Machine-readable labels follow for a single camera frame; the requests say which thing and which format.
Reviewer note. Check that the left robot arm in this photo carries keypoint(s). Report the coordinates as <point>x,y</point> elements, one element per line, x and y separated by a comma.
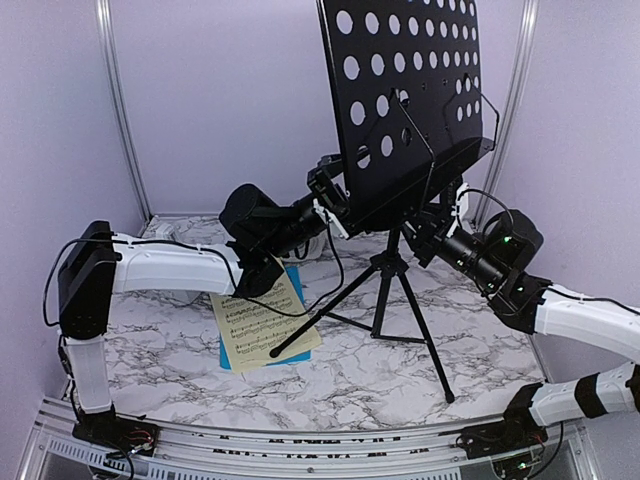
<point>90,269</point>

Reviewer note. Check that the blue sheet music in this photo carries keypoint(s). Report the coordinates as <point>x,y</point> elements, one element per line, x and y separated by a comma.
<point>295,280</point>

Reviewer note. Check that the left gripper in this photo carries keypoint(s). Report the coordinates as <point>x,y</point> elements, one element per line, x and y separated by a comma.
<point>322,181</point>

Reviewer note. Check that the left aluminium frame post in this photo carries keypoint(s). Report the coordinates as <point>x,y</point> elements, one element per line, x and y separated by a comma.
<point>107,38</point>

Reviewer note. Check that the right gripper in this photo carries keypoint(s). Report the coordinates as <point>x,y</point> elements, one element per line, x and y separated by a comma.
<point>432,229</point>

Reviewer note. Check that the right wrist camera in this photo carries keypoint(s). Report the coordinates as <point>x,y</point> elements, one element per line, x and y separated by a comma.
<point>460,205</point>

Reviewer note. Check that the aluminium frame post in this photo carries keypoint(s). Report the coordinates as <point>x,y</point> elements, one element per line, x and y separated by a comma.
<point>107,38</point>
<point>506,31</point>

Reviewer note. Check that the right aluminium frame post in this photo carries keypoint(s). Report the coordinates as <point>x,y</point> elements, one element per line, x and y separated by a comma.
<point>506,31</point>

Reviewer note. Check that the white metronome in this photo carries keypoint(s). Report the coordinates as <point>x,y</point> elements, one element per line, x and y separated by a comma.
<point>167,231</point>

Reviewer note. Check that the grey collapsible bowl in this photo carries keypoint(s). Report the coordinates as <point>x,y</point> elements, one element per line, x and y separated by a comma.
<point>310,250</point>

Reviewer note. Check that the aluminium front rail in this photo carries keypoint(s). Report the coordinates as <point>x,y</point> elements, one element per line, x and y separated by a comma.
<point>201,452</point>

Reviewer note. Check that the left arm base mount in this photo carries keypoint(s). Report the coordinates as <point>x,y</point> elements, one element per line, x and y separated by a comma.
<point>122,435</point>

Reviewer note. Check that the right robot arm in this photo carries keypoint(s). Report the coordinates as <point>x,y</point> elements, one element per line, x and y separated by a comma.
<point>496,262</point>

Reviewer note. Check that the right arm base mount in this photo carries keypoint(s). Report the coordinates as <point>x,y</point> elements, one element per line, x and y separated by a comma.
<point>515,430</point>

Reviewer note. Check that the yellow sheet music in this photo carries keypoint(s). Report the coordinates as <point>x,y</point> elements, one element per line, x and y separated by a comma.
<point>250,330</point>

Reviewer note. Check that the black music stand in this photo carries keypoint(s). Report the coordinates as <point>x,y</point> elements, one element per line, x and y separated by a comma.
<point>407,96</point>

